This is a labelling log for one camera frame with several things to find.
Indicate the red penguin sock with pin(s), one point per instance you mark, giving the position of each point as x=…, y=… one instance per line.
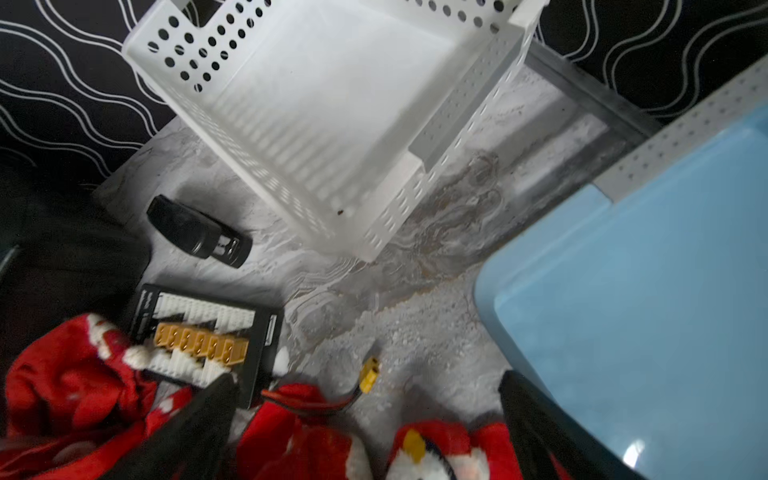
x=290, y=437

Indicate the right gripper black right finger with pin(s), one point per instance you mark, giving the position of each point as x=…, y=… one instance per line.
x=548, y=443

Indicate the red santa sock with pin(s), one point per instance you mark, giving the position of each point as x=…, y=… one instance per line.
x=77, y=401

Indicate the white perforated plastic basket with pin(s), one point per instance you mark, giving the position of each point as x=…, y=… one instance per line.
x=340, y=115

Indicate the right light blue basket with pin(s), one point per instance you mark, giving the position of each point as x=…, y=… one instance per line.
x=638, y=306

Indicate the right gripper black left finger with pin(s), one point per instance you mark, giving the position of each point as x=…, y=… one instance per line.
x=191, y=445

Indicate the black stapler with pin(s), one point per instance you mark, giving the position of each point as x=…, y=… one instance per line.
x=198, y=234

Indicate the black board yellow connectors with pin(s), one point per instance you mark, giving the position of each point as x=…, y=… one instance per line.
x=193, y=339

